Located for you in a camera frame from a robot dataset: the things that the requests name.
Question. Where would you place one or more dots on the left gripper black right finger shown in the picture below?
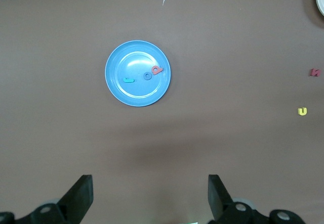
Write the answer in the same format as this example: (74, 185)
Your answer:
(220, 201)

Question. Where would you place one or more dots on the dark red foam letter k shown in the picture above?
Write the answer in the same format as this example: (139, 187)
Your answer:
(314, 72)

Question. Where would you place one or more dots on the blue foam letter o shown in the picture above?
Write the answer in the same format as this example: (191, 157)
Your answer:
(144, 76)

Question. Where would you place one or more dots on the pink foam letter q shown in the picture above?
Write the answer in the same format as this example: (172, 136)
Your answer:
(158, 70)

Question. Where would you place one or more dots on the teal foam letter r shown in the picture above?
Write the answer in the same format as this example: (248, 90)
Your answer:
(128, 80)

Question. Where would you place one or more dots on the yellow foam letter n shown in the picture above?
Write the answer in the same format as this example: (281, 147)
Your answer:
(302, 113)

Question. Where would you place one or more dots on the blue plate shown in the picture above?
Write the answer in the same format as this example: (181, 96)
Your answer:
(131, 57)

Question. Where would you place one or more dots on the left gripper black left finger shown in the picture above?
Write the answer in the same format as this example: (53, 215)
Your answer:
(78, 198)

